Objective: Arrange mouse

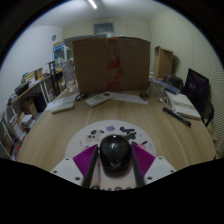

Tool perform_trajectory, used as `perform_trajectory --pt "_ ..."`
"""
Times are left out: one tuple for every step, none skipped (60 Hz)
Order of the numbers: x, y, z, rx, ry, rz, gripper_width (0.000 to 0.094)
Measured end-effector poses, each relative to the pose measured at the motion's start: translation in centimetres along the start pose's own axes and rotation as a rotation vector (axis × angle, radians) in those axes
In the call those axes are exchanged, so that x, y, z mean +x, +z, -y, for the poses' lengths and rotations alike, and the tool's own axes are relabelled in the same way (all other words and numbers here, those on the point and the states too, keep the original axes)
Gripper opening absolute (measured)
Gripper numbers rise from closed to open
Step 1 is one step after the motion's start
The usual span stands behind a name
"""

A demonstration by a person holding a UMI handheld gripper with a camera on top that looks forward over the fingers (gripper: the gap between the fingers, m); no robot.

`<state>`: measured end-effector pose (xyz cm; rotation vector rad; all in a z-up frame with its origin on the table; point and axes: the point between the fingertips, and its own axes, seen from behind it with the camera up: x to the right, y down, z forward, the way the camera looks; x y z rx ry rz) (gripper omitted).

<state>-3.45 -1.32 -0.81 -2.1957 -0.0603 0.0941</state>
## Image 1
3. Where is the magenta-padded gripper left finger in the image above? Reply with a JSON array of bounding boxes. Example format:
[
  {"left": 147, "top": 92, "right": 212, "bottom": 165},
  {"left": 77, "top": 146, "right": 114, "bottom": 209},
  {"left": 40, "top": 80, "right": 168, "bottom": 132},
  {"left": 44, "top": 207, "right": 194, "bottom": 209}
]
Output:
[{"left": 50, "top": 144, "right": 100, "bottom": 190}]

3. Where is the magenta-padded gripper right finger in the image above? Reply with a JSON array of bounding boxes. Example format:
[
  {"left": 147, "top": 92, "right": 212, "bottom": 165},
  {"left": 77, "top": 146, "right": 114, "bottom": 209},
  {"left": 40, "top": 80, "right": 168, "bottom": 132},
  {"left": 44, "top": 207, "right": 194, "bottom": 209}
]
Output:
[{"left": 129, "top": 144, "right": 177, "bottom": 190}]

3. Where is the black computer mouse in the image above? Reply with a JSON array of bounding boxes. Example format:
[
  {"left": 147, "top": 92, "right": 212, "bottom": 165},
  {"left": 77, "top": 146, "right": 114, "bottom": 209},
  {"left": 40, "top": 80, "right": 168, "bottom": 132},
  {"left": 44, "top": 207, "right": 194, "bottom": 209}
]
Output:
[{"left": 99, "top": 134, "right": 133, "bottom": 178}]

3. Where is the white printed mouse pad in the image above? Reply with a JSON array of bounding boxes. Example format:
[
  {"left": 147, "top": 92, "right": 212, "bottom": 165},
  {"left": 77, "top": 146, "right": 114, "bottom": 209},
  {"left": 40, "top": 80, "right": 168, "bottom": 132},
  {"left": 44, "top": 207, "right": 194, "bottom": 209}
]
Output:
[{"left": 64, "top": 119, "right": 158, "bottom": 192}]

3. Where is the black marker pen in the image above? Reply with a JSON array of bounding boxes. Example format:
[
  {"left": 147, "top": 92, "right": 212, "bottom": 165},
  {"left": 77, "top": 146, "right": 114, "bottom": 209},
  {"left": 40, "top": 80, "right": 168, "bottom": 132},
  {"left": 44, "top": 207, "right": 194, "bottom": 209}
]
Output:
[{"left": 162, "top": 106, "right": 193, "bottom": 128}]

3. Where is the flat white device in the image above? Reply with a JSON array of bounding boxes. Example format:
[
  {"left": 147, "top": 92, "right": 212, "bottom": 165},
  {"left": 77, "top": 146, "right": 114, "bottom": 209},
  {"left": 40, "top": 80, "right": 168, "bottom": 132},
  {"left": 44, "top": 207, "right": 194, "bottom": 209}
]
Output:
[{"left": 50, "top": 101, "right": 75, "bottom": 114}]

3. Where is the white remote control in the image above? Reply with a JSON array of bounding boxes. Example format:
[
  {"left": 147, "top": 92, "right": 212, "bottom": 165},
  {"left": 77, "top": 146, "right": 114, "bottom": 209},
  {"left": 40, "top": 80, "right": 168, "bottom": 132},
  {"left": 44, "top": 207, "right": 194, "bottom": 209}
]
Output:
[{"left": 85, "top": 91, "right": 114, "bottom": 108}]

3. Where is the open white notebook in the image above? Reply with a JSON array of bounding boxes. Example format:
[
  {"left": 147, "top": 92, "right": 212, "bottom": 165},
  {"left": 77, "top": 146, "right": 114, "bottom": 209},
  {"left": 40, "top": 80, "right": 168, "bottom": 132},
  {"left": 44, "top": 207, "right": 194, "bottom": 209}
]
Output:
[{"left": 165, "top": 90, "right": 202, "bottom": 120}]

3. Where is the stack of books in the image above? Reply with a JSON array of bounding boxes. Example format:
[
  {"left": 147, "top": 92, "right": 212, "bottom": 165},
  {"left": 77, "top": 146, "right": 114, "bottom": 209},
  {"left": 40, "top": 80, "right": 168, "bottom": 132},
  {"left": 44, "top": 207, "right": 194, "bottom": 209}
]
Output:
[{"left": 19, "top": 113, "right": 36, "bottom": 129}]

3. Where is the black bin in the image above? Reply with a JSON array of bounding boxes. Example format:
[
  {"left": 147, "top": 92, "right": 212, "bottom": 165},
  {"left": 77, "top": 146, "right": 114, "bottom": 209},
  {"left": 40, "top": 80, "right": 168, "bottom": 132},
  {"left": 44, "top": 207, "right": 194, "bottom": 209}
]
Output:
[{"left": 32, "top": 92, "right": 48, "bottom": 114}]

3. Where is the clear plastic container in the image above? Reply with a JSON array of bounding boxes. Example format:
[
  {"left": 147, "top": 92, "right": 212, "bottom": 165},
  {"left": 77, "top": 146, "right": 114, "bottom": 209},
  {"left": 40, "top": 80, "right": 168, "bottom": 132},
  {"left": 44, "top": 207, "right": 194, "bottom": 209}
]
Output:
[{"left": 149, "top": 80, "right": 166, "bottom": 98}]

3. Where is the cardboard box under desk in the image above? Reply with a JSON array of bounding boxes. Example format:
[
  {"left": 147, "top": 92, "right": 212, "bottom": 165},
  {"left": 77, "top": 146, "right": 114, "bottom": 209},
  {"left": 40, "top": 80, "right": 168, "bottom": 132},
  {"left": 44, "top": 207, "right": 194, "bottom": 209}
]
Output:
[{"left": 20, "top": 98, "right": 38, "bottom": 118}]

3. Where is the clear water jug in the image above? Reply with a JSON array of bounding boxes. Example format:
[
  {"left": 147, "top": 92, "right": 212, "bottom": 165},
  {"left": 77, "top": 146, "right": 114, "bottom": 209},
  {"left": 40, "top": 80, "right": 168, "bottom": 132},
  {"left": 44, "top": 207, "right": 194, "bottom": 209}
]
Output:
[{"left": 61, "top": 59, "right": 78, "bottom": 93}]

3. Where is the black tripod stand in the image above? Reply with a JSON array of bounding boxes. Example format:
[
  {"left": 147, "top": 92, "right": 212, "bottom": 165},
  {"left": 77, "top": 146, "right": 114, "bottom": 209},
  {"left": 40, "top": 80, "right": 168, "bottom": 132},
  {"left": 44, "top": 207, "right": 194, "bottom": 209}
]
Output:
[{"left": 48, "top": 60, "right": 62, "bottom": 98}]

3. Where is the wooden side desk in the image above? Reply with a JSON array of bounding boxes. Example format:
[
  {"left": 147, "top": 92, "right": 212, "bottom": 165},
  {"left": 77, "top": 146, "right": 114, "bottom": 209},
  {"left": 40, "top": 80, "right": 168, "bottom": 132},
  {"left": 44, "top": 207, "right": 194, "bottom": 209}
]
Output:
[{"left": 6, "top": 71, "right": 64, "bottom": 111}]

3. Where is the large brown cardboard box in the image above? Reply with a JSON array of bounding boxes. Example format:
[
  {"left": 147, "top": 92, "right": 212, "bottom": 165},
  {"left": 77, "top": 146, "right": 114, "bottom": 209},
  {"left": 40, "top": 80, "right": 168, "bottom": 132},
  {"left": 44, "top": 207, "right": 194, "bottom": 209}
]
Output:
[{"left": 72, "top": 36, "right": 152, "bottom": 95}]

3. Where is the blue and white cabinet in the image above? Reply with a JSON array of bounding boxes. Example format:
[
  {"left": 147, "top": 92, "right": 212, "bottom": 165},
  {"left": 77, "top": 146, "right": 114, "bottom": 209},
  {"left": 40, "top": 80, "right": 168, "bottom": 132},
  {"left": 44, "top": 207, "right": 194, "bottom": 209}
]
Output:
[{"left": 52, "top": 41, "right": 74, "bottom": 63}]

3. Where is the frosted window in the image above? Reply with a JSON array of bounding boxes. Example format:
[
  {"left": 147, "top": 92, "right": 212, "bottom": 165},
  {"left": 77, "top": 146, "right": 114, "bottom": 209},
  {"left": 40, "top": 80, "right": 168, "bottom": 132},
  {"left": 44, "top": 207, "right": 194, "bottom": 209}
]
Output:
[{"left": 93, "top": 22, "right": 115, "bottom": 37}]

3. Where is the ceiling tube light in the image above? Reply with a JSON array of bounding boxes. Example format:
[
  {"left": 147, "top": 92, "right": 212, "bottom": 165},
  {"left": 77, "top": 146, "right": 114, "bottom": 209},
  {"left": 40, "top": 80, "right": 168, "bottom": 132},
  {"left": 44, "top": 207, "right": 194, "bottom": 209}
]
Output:
[{"left": 87, "top": 0, "right": 98, "bottom": 10}]

